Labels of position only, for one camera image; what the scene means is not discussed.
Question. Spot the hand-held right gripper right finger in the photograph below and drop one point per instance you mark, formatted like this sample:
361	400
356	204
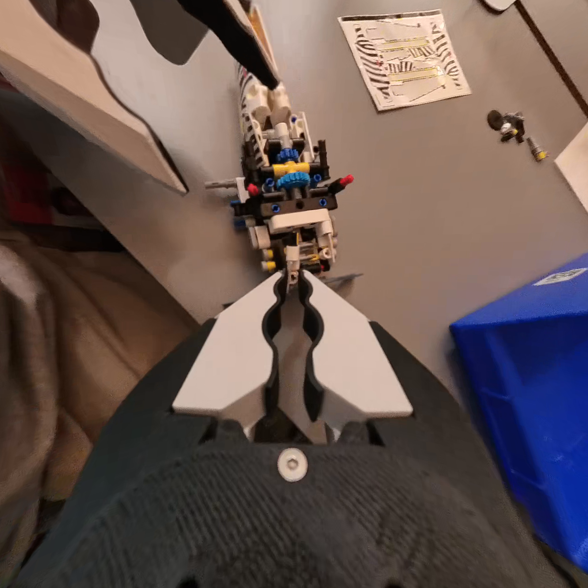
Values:
363	367

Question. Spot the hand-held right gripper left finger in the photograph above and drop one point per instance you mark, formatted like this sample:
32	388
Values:
220	367

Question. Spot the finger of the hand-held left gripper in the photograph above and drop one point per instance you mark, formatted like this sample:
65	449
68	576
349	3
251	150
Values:
69	87
156	23

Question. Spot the zebra-striped lego helicopter model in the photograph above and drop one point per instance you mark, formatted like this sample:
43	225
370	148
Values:
298	216

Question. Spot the grey yellow lego axle pin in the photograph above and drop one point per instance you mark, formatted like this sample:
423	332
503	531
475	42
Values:
536	149

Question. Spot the blue plastic storage bin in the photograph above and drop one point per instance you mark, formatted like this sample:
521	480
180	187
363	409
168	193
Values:
528	390

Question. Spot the zebra-print sticker sheet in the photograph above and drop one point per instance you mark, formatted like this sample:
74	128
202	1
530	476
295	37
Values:
404	59

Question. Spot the person's grey hoodie torso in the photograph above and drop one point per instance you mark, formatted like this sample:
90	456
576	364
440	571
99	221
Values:
16	275

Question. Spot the white flat stand base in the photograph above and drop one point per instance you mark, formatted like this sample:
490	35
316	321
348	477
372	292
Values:
498	3

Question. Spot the white printed paper sheet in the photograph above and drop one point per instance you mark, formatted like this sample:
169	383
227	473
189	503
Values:
576	170

